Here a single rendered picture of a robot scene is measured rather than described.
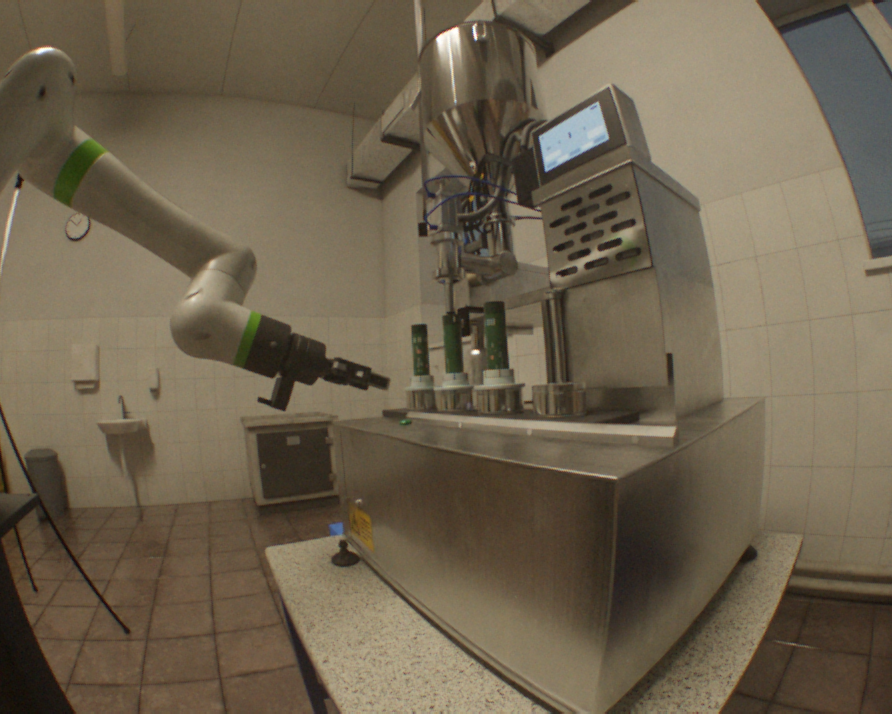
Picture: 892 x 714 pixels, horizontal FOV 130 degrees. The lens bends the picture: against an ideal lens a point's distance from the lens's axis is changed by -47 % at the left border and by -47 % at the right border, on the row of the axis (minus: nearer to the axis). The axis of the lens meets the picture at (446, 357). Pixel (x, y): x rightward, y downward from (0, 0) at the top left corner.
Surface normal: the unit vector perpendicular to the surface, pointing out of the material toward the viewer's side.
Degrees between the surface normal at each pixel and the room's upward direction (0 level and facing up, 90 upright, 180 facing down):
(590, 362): 90
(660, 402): 90
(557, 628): 90
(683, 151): 90
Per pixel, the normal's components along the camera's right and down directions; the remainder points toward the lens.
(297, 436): 0.54, -0.07
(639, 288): -0.84, 0.02
